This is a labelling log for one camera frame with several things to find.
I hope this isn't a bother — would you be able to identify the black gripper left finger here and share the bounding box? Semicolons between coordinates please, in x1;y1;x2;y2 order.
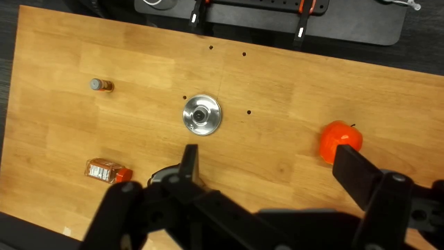
165;142;210;195

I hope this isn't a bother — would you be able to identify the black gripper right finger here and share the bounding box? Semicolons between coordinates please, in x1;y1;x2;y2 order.
332;144;415;219

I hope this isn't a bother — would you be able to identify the round silver kettle lid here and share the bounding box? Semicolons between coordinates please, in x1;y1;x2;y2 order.
182;92;223;137

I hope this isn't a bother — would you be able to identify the red tomato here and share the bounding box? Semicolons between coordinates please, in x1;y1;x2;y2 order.
318;119;365;165

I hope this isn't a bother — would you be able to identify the orange spice bottle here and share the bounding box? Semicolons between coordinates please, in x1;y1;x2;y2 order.
85;156;135;184

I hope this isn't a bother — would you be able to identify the small bottle grey cap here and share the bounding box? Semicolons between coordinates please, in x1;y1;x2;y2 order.
89;76;115;92

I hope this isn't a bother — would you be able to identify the black perforated mounting board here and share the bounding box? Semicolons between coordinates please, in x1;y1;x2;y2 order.
133;0;409;47

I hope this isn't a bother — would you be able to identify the black clamp orange handle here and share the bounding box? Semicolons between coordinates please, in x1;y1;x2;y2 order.
187;0;210;33
293;0;319;47

